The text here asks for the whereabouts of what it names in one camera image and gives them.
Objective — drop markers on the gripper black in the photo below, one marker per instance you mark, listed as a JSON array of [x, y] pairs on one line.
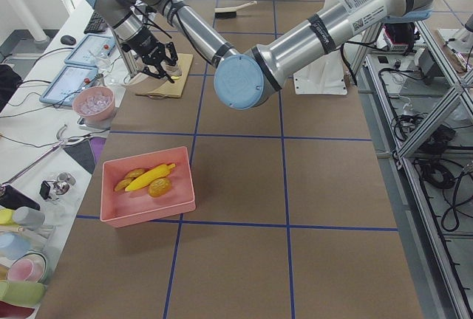
[[146, 46]]

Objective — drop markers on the white hand brush black bristles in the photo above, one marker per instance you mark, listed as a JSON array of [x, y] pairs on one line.
[[231, 12]]

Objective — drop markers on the yellow toy corn cob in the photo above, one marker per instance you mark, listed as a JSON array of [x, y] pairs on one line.
[[148, 177]]

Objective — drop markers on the toy brown potato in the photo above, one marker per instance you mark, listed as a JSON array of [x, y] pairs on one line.
[[159, 187]]

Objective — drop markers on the toy ginger root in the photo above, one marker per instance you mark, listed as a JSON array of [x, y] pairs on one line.
[[128, 178]]

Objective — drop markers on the beige plastic dustpan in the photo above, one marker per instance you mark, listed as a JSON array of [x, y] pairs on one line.
[[142, 84]]

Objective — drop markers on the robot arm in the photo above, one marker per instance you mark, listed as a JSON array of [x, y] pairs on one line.
[[245, 80]]

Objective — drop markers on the pink plastic bin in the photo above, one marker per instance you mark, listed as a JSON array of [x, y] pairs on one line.
[[122, 208]]

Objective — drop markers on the bamboo cutting board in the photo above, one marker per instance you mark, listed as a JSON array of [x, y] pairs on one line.
[[184, 62]]

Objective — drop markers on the upper blue teach pendant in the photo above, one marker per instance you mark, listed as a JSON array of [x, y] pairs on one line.
[[91, 48]]

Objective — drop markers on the blue teach pendant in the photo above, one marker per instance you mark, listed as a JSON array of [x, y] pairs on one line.
[[69, 82], [91, 48]]

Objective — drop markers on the black keyboard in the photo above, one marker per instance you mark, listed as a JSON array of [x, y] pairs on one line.
[[96, 24]]

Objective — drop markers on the pink bowl with clear pieces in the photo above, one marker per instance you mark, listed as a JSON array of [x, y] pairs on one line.
[[95, 103]]

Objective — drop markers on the lower blue teach pendant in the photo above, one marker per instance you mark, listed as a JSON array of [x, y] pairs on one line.
[[69, 82]]

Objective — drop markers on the black computer mouse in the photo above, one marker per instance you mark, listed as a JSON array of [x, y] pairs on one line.
[[68, 40]]

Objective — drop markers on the grey cylinder cup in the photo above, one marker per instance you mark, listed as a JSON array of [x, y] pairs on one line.
[[28, 217]]

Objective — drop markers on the light blue cup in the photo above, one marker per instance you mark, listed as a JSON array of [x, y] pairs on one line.
[[14, 246]]

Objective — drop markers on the pink cup in green bowl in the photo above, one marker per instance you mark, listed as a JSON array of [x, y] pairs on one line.
[[30, 267]]

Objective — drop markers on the green plastic cup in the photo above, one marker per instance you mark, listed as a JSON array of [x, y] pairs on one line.
[[22, 293]]

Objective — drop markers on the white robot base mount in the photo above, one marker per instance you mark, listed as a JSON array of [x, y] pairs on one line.
[[325, 76]]

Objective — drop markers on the aluminium side frame rack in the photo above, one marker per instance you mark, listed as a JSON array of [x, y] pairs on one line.
[[423, 81]]

